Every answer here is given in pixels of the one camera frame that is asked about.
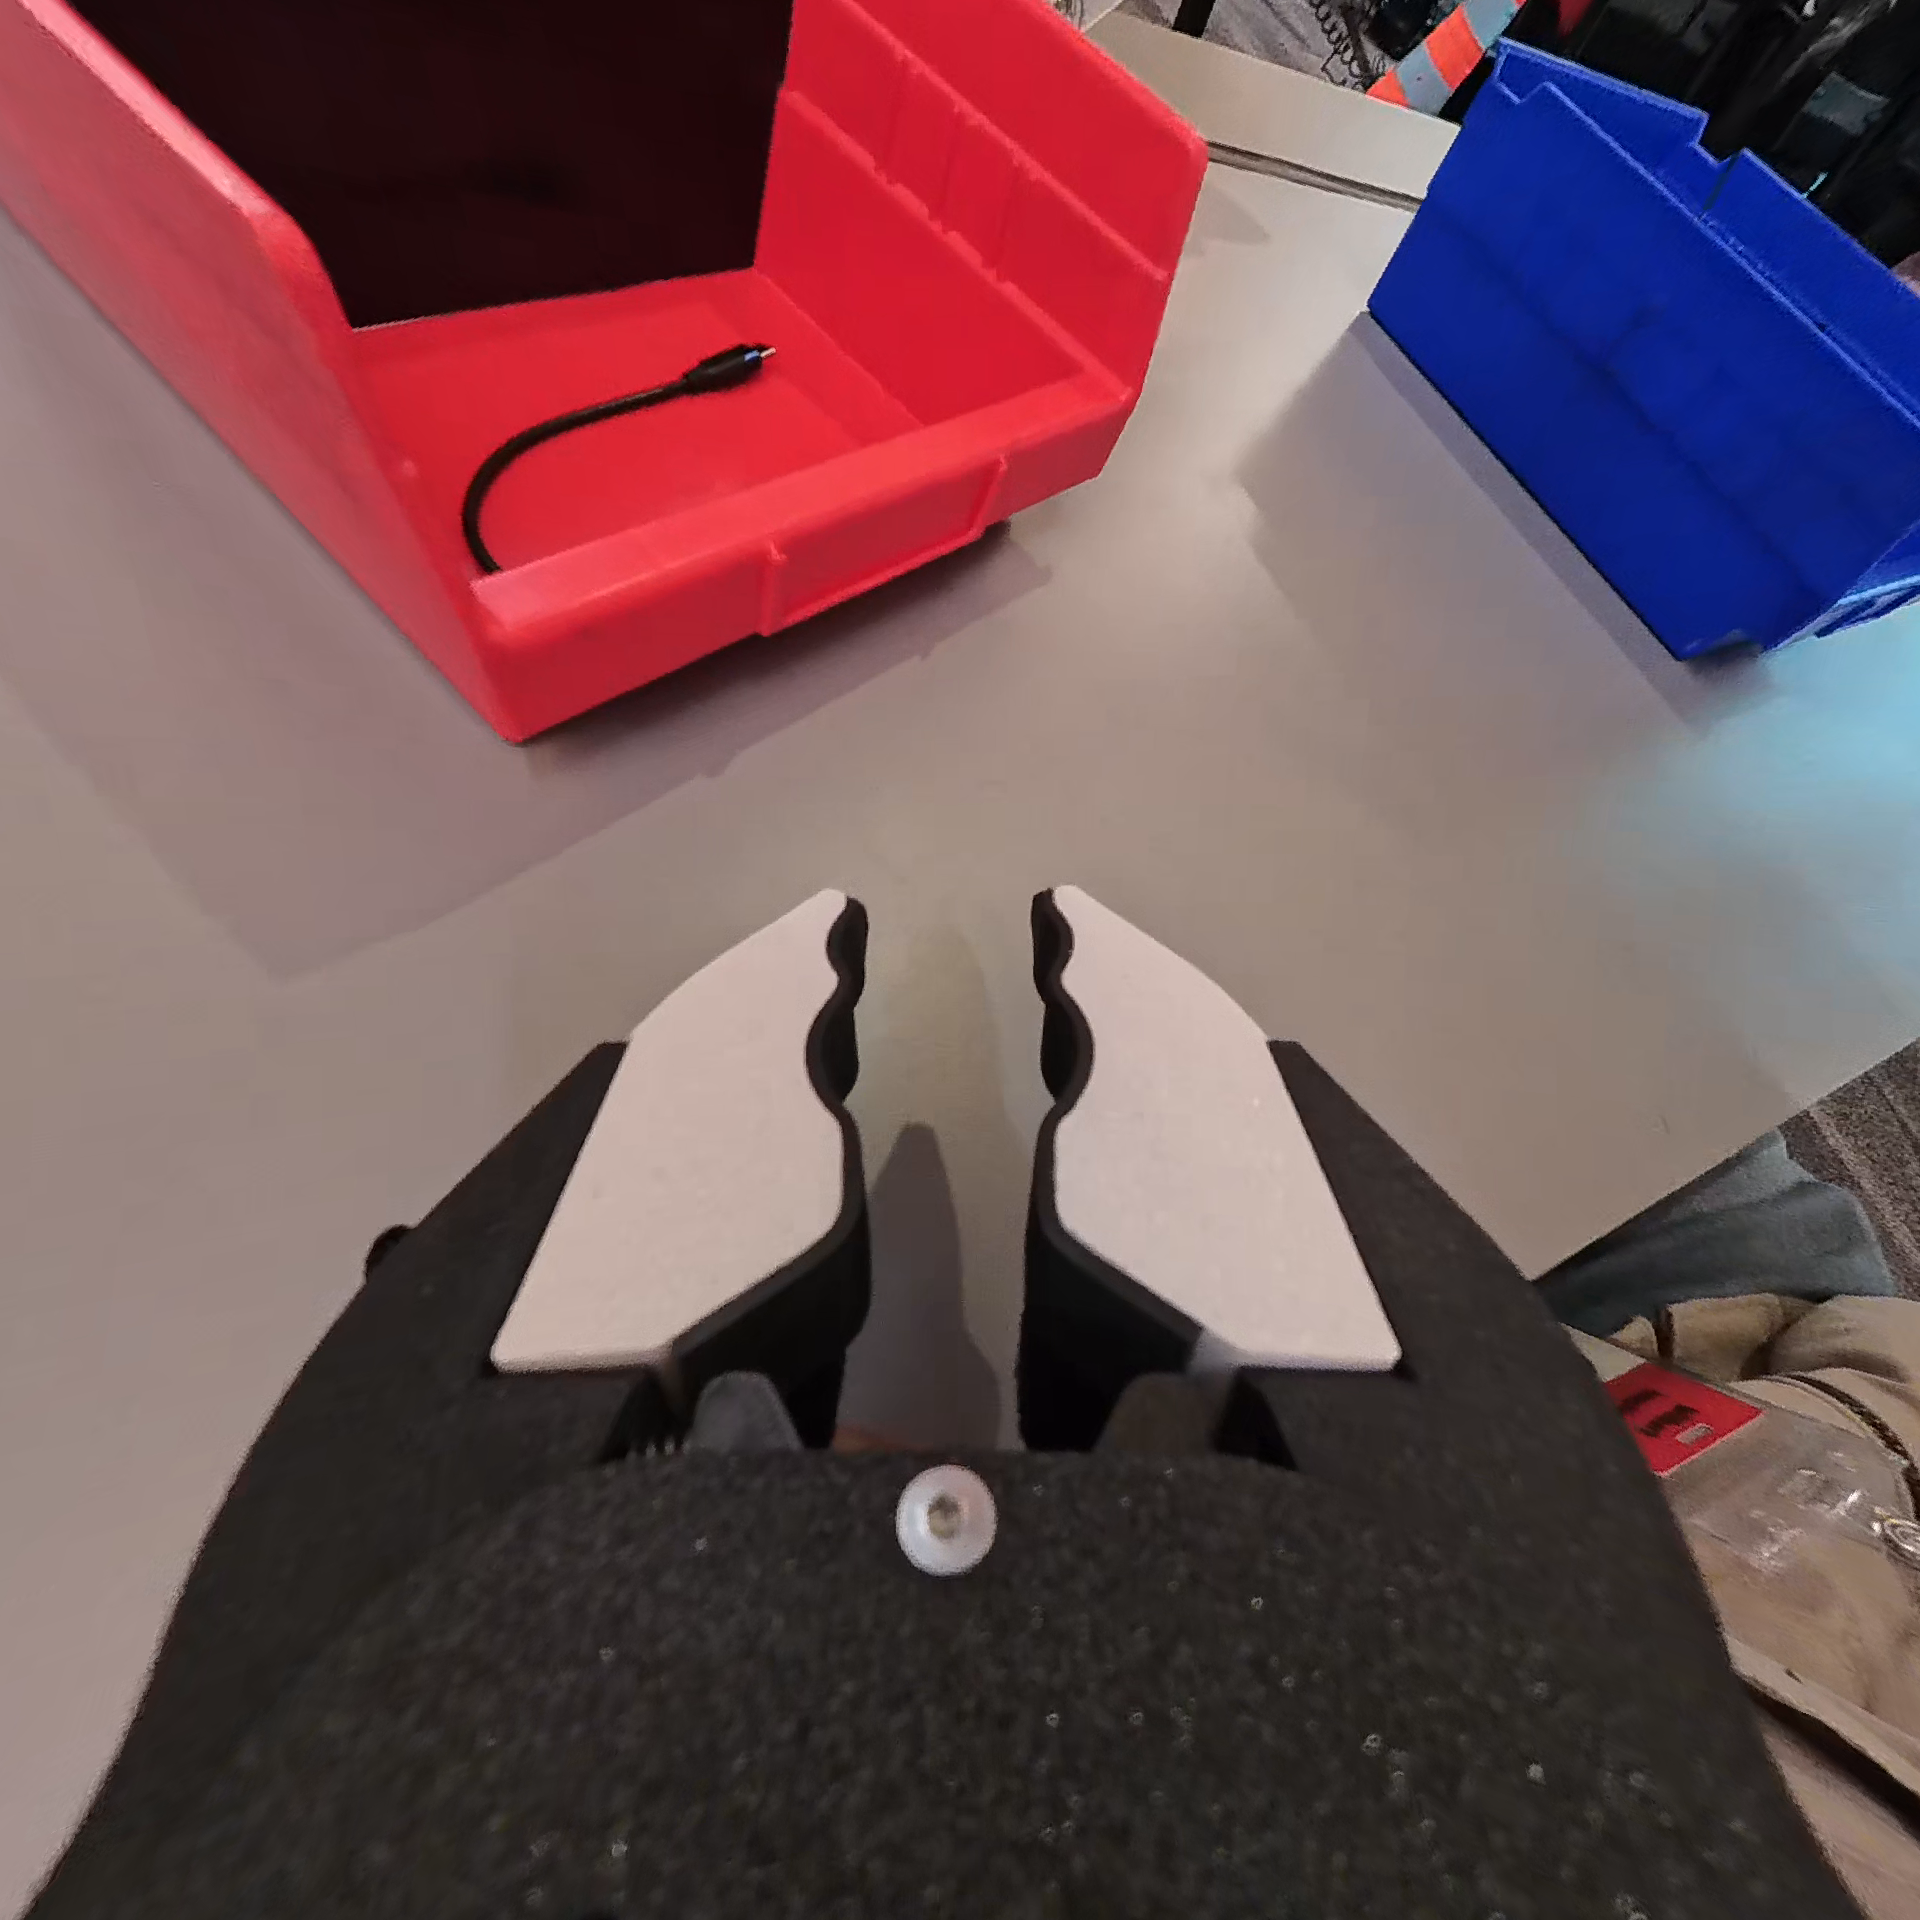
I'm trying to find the orange traffic cone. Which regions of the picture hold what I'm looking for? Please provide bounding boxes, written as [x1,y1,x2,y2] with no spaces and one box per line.
[1365,0,1517,114]

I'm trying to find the grey USB hub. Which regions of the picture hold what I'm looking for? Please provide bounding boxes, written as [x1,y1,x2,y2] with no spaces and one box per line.
[460,347,779,579]

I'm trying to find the black office chair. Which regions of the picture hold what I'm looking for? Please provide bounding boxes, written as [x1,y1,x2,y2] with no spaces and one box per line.
[1708,0,1920,257]

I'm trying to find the red plastic bin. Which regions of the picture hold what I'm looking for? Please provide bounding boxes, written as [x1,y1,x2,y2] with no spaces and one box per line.
[0,0,1209,743]

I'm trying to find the red tag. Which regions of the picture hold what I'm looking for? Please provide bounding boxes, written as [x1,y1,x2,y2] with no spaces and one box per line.
[1601,1358,1769,1486]

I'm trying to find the grey desk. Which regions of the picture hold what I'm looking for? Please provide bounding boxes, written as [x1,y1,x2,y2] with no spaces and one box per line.
[0,16,1920,1712]

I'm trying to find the black red-bin divider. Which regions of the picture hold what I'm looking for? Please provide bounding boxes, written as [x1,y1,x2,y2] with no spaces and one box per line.
[67,0,796,330]

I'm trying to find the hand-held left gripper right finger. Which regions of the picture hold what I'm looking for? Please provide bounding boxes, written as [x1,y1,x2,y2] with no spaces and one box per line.
[1016,881,1408,1456]

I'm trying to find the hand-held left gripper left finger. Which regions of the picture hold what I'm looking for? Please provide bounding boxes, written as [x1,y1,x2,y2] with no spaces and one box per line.
[485,891,876,1454]

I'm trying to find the person's trousers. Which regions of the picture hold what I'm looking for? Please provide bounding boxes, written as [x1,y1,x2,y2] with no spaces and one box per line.
[1534,1133,1893,1337]

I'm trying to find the blue plastic bin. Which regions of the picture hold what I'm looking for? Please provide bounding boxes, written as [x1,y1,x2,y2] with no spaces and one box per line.
[1368,42,1920,661]

